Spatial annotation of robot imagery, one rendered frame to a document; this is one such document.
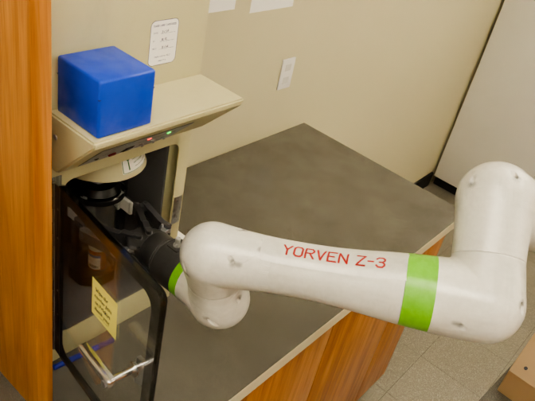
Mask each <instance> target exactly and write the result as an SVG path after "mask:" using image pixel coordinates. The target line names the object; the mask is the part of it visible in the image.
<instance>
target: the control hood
mask: <svg viewBox="0 0 535 401"><path fill-rule="evenodd" d="M154 87H155V88H154V94H153V102H152V111H151V119H150V123H148V124H146V125H143V126H140V127H136V128H132V129H130V130H125V131H122V132H119V133H116V134H112V135H108V136H106V137H103V138H96V137H95V136H93V135H92V134H90V133H89V132H87V131H86V130H85V129H84V128H82V127H80V126H79V125H78V124H76V123H74V122H73V121H72V120H71V119H69V118H68V117H67V116H65V115H63V114H62V113H61V112H59V111H58V109H56V110H53V111H52V169H53V170H54V171H55V172H57V173H61V172H64V171H66V170H69V169H73V168H76V167H78V166H79V165H81V164H83V163H84V162H86V161H87V160H89V159H90V158H92V157H94V156H96V155H97V154H98V153H100V152H102V151H104V150H108V149H111V148H114V147H117V146H121V145H123V144H126V143H129V142H133V141H136V140H139V139H141V138H146V137H149V136H151V135H154V134H158V133H162V132H164V131H167V130H171V129H174V128H176V127H181V126H184V125H186V124H189V123H192V124H191V125H189V126H187V127H185V128H184V129H182V130H180V131H179V132H177V133H175V134H172V135H171V136H173V135H176V134H180V133H183V132H186V131H188V130H192V129H195V128H198V127H202V126H204V125H205V124H207V123H209V122H211V121H213V120H214V119H216V118H218V117H220V116H222V115H223V114H225V113H227V112H229V111H231V110H232V109H234V108H236V107H239V106H240V105H241V104H242V103H243V102H244V99H243V98H242V97H240V96H238V95H237V94H235V93H233V92H231V91H229V90H228V89H226V88H224V87H222V86H220V85H219V84H217V83H215V82H213V81H212V80H210V79H208V78H207V77H205V76H203V75H201V74H199V75H195V76H190V77H186V78H183V79H179V80H173V81H170V82H166V83H163V84H157V85H154ZM193 122H194V123H193Z"/></svg>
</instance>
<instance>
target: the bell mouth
mask: <svg viewBox="0 0 535 401"><path fill-rule="evenodd" d="M145 166H146V155H145V154H143V155H140V156H138V157H135V158H131V159H128V160H126V161H123V162H120V163H117V164H114V165H110V166H108V167H105V168H102V169H98V170H96V171H93V172H90V173H87V174H85V175H82V176H79V177H75V178H77V179H80V180H83V181H90V182H99V183H109V182H117V181H124V180H126V179H129V178H132V177H134V176H136V175H137V174H139V173H141V172H142V171H143V169H144V168H145Z"/></svg>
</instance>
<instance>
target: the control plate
mask: <svg viewBox="0 0 535 401"><path fill-rule="evenodd" d="M193 123H194V122H193ZM191 124H192V123H189V124H186V125H184V126H181V127H176V128H174V129H171V130H167V131H164V132H162V133H158V134H154V135H151V136H149V137H146V138H141V139H139V140H136V141H133V142H129V143H126V144H123V145H121V146H117V147H114V148H111V149H108V150H104V151H102V152H100V153H98V154H97V155H96V156H94V157H92V158H90V159H89V160H87V161H86V162H84V163H83V164H81V165H79V166H82V165H86V164H88V163H91V162H95V161H93V160H94V159H96V158H99V159H98V160H100V159H103V158H107V157H108V155H109V154H112V153H114V152H116V154H119V153H120V152H121V151H123V150H125V149H126V148H128V147H131V146H134V147H133V148H131V150H132V149H134V148H137V147H140V146H139V145H140V144H142V143H144V144H143V145H146V144H149V143H152V142H151V141H152V140H154V142H156V141H158V140H161V139H162V138H161V137H164V136H165V138H168V137H170V136H171V135H172V134H175V133H177V132H179V131H180V130H182V129H184V128H185V127H187V126H189V125H191ZM170 131H171V132H170ZM167 132H170V133H169V134H167ZM148 138H152V139H150V140H147V139H148ZM121 153H122V152H121ZM98 160H97V161H98ZM79 166H78V167H79Z"/></svg>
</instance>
